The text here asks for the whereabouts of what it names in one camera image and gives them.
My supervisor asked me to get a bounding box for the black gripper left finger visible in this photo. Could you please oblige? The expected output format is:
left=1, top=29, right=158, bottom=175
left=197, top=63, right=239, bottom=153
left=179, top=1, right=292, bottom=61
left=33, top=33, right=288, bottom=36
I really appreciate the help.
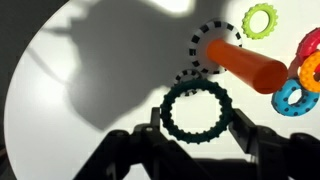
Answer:
left=73, top=106, right=204, bottom=180

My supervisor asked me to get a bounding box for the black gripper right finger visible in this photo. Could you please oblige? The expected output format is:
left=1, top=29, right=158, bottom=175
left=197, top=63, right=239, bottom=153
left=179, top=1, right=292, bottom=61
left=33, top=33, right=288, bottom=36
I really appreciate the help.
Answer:
left=228, top=108, right=320, bottom=180

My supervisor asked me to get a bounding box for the dark green studded ring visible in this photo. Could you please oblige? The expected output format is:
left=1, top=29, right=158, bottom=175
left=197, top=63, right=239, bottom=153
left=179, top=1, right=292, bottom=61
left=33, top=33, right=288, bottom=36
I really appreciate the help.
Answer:
left=159, top=79, right=234, bottom=145

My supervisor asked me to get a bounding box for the blue ring with dark dots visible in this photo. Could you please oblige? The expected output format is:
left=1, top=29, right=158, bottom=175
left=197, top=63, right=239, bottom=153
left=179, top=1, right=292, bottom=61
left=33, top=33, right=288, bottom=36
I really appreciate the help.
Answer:
left=271, top=78, right=320, bottom=118

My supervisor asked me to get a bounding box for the orange stacking post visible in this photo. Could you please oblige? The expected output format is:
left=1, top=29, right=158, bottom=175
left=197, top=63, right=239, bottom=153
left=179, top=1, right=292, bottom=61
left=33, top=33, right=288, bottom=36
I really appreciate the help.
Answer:
left=206, top=38, right=289, bottom=95

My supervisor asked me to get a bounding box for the yellow bumpy ring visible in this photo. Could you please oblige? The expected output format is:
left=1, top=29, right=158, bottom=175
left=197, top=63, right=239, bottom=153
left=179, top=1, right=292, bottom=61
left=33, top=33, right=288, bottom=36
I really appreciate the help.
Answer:
left=298, top=49, right=320, bottom=94

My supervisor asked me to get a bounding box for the small black white striped ring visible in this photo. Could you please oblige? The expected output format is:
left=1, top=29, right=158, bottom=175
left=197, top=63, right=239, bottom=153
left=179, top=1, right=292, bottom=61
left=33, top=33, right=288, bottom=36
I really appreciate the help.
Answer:
left=174, top=68, right=203, bottom=97

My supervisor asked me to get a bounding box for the red ribbed ring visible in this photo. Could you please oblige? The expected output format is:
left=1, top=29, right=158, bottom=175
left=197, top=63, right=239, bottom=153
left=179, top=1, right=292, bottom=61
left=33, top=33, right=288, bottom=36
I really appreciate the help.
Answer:
left=296, top=28, right=320, bottom=64

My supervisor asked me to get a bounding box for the black white striped base ring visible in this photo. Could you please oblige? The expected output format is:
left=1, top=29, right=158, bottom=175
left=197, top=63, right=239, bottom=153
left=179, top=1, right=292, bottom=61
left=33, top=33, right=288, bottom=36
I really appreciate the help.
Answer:
left=188, top=20, right=243, bottom=75

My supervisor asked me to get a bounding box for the lime green toothed ring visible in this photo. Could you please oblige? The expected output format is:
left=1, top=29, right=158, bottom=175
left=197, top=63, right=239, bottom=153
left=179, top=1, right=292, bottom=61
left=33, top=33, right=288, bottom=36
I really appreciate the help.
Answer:
left=242, top=3, right=279, bottom=40

